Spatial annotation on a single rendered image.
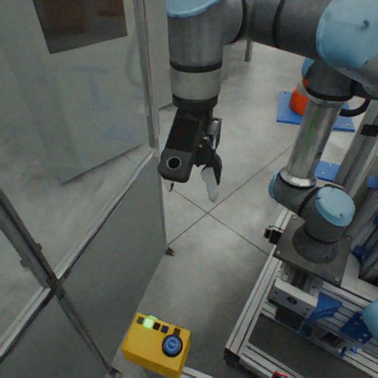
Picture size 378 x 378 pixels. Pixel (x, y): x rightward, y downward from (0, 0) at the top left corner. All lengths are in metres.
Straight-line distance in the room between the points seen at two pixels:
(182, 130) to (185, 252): 1.88
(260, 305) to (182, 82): 1.59
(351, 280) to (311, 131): 0.58
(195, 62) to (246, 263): 1.96
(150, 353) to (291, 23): 0.75
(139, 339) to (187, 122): 0.60
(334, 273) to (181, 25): 0.89
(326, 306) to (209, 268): 1.19
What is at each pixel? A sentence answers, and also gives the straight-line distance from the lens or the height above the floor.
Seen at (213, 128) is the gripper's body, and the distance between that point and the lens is 0.48.
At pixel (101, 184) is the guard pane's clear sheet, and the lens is 1.16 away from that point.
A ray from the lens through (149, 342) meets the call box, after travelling 0.84.
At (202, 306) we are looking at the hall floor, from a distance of 2.05.
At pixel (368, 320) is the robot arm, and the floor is 1.42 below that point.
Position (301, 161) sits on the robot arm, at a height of 1.36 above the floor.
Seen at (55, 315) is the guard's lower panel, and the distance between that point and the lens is 1.18.
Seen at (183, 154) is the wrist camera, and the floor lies 1.62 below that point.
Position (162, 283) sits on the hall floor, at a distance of 2.13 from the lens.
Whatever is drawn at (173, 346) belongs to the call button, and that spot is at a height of 1.08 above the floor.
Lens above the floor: 1.86
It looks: 43 degrees down
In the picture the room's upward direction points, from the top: straight up
